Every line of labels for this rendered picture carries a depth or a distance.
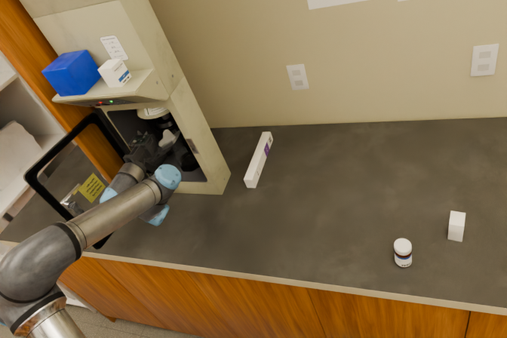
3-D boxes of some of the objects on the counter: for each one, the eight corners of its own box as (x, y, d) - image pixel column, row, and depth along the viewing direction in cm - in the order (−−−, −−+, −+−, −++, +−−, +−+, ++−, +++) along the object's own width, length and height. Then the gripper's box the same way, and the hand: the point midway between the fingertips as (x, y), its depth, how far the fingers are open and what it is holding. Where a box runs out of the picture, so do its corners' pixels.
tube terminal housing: (178, 150, 171) (82, -17, 122) (241, 149, 158) (163, -37, 109) (154, 192, 154) (31, 19, 105) (222, 195, 142) (119, -1, 92)
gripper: (151, 158, 112) (178, 116, 125) (103, 158, 120) (133, 118, 133) (163, 177, 118) (188, 135, 131) (117, 176, 125) (145, 136, 138)
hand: (164, 133), depth 134 cm, fingers open, 14 cm apart
